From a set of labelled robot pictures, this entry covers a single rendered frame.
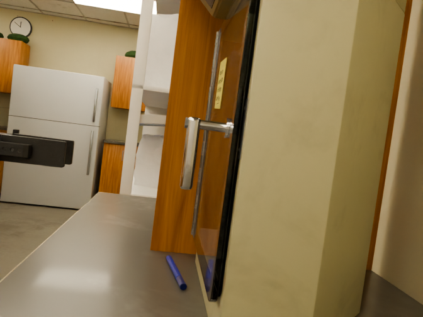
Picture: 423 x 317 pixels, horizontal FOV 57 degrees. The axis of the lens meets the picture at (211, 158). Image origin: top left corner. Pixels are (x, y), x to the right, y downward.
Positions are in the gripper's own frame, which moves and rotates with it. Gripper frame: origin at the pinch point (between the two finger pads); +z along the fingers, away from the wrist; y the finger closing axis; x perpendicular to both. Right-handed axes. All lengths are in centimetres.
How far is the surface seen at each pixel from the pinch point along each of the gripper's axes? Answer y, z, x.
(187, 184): -0.5, 17.8, 2.0
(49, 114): 482, -139, 0
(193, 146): -0.5, 18.0, -2.7
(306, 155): -4.9, 30.6, -3.5
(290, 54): -4.8, 27.1, -14.5
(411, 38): 36, 66, -32
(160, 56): 137, 7, -36
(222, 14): 24.0, 21.9, -26.2
